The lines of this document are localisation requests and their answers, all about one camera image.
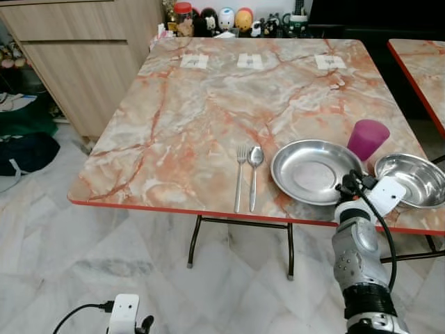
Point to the white round figurine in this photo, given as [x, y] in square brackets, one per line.
[227, 19]

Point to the white blue cloth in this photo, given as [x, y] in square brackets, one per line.
[14, 102]

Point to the black bag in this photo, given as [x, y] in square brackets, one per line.
[28, 153]

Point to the small panda figurine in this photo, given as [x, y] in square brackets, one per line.
[256, 29]

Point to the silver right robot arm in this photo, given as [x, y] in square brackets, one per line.
[358, 250]

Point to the purple plastic cup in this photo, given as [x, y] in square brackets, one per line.
[366, 139]

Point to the marble table with red edge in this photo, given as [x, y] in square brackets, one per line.
[425, 62]

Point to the red lid jar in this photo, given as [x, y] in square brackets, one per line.
[183, 17]

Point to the black round figurine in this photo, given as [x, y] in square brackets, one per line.
[208, 22]

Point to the pink tissue pack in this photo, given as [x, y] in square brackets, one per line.
[165, 31]

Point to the small plush toys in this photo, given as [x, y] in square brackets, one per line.
[10, 57]

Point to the steel spoon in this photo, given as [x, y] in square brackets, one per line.
[256, 156]

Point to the steel bowl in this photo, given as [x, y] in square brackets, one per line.
[421, 179]

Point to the light wooden cabinet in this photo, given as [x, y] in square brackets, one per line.
[69, 56]

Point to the round steel plate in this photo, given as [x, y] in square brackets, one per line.
[306, 170]

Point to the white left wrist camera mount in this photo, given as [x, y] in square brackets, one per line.
[125, 313]

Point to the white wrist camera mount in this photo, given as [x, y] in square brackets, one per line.
[125, 313]
[386, 195]

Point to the black metal table frame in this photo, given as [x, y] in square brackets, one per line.
[290, 250]

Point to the steel fork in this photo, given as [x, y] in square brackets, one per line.
[241, 154]

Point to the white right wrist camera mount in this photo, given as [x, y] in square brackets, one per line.
[386, 195]

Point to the green mug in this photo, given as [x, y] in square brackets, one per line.
[295, 25]

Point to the orange yellow round figurine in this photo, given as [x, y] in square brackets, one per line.
[244, 19]

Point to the white paper label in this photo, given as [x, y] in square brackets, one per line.
[330, 62]
[195, 61]
[250, 61]

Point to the green cloth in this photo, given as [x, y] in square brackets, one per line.
[24, 122]

